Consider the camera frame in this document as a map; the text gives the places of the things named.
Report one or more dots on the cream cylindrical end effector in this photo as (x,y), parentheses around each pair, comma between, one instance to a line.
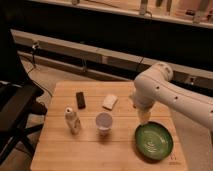
(144,117)

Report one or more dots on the small white bottle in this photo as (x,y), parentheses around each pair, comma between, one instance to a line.
(72,120)

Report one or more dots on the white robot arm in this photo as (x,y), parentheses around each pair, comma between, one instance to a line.
(154,84)

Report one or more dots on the green ceramic plate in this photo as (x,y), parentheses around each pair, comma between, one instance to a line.
(153,141)

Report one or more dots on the white sponge block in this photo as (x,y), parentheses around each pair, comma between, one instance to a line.
(109,101)

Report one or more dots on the white paper cup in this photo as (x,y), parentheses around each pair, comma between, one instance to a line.
(104,123)

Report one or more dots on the wooden table board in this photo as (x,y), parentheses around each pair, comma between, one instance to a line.
(59,150)

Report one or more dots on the black rectangular block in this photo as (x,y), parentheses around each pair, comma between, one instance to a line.
(80,100)

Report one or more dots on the black chair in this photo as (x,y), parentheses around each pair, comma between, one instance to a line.
(17,99)

